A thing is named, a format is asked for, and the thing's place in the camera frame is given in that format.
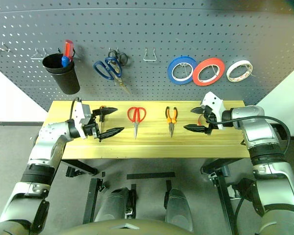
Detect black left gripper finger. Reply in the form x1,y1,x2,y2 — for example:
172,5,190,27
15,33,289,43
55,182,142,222
98,126,125,141
97,106,119,117

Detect black table leg frame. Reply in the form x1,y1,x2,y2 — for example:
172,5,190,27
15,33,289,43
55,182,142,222
60,158,98,177
200,158,251,235

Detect black plastic cup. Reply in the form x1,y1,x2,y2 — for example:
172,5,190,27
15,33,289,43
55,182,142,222
42,53,81,95

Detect blue tape roll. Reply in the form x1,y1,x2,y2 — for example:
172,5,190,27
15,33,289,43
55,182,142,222
167,56,198,85

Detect large red tape roll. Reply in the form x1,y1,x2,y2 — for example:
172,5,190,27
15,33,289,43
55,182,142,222
192,57,226,87

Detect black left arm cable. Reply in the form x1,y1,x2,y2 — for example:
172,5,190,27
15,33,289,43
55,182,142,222
70,96,82,122

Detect black upright metal bar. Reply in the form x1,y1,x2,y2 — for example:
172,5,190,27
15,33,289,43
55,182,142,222
82,178,104,225

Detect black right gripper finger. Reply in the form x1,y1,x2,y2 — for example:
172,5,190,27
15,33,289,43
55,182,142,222
183,123,208,134
190,106,207,115

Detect orange and black screwdriver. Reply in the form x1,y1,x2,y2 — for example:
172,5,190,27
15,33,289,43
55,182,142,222
98,105,106,143

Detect grey pegboard tool wall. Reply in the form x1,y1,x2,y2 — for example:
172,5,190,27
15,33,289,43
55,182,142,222
0,0,294,112

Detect black handled scissors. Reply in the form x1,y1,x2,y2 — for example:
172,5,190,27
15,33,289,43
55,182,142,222
107,49,129,66

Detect grey rounded leg cover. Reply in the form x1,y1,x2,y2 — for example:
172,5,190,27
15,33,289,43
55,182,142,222
94,188,136,223
164,187,195,233

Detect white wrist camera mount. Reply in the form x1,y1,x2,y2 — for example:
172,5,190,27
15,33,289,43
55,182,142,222
73,101,92,140
201,92,230,130

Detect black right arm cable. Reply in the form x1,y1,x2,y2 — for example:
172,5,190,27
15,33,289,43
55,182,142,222
207,115,292,157

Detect red handled scissors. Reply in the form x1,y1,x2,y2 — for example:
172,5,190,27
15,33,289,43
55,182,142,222
126,106,147,140

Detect black floor tape strip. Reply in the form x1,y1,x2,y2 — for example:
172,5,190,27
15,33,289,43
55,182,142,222
126,171,175,180

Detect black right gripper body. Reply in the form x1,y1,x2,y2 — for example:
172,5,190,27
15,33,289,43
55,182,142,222
200,105,218,136

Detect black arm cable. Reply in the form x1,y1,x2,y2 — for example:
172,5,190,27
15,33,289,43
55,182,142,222
70,96,82,122
207,115,292,157

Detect dark olive rounded body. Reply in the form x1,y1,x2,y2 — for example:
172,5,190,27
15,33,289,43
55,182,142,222
56,218,195,235

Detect blue handled scissors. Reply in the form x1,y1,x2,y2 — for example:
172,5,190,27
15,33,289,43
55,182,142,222
93,56,132,95

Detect orange and black pliers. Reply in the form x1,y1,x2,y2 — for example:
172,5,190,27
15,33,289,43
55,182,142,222
164,106,179,138

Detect white tape roll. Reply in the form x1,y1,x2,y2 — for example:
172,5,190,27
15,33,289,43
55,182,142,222
226,59,253,83

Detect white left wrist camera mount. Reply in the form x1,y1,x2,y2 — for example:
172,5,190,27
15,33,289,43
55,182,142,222
73,101,92,140

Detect red and blue screwdriver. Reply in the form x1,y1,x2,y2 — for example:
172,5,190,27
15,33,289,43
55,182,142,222
61,39,74,68

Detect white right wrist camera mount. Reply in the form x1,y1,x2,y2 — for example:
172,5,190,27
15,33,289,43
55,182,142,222
201,92,230,130

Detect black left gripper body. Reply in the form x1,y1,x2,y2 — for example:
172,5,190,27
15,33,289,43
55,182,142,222
84,108,105,141

